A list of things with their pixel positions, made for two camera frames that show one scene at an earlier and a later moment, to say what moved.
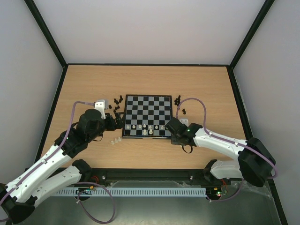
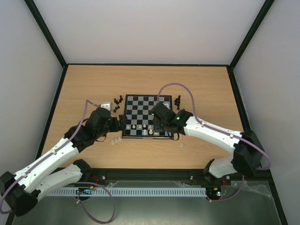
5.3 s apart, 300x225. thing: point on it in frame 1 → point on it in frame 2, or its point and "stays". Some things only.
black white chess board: [145, 116] stays
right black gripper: [172, 126] → [158, 124]
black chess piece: [176, 101] stays
